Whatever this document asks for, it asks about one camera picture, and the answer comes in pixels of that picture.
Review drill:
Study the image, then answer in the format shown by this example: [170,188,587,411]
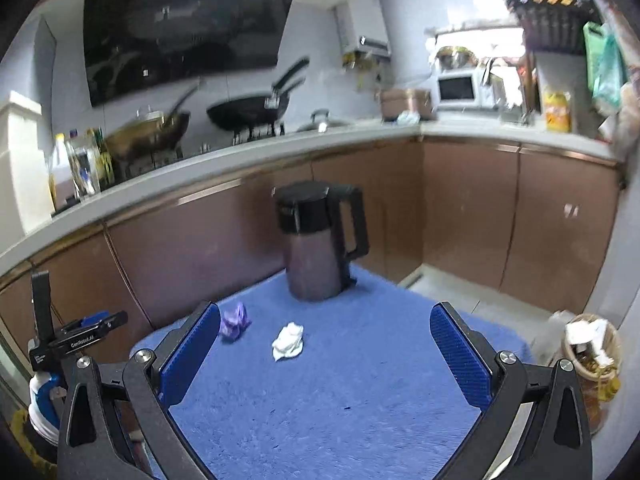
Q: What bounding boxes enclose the white microwave oven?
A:
[437,67,496,110]

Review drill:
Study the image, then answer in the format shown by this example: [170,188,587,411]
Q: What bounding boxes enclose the black wall dish rack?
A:
[504,0,602,55]

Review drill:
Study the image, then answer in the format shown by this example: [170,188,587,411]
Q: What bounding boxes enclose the left blue white gloved hand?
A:
[28,372,62,446]

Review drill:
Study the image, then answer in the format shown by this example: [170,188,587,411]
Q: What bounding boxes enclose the brown kitchen cabinets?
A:
[1,139,620,361]

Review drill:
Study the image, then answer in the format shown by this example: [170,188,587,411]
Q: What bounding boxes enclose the black frying pan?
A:
[206,56,310,133]

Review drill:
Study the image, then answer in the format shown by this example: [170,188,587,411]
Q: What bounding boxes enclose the yellow detergent bottle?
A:
[542,90,573,133]

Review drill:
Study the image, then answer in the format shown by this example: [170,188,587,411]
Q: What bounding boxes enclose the brown rice cooker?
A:
[378,89,436,122]

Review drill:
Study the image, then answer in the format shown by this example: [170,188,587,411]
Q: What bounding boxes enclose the white gas water heater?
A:
[334,0,390,58]

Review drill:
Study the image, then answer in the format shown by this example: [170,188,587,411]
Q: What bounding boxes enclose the white jug bottle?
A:
[49,133,78,212]

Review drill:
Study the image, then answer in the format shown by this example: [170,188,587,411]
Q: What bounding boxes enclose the beige wicker waste basket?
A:
[561,313,623,434]

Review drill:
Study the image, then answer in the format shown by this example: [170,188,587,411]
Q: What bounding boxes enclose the white tissue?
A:
[271,322,304,362]

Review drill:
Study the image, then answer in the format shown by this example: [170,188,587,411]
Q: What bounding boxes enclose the brass wok with handle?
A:
[105,81,202,162]

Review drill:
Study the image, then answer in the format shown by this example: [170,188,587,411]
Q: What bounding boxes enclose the small purple wrapper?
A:
[219,301,252,342]

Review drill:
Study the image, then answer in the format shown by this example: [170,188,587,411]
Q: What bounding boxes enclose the green plastic bag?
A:
[582,22,627,116]

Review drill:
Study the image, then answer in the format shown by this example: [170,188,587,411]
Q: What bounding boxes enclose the black range hood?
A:
[82,0,293,105]

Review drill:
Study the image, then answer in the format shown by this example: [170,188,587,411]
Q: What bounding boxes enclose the blue towel table cover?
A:
[129,263,536,480]

